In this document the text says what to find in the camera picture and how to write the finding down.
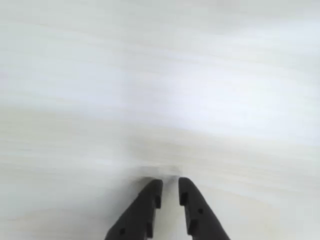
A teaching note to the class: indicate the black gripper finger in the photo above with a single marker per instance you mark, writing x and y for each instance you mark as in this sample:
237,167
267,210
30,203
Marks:
140,212
200,220

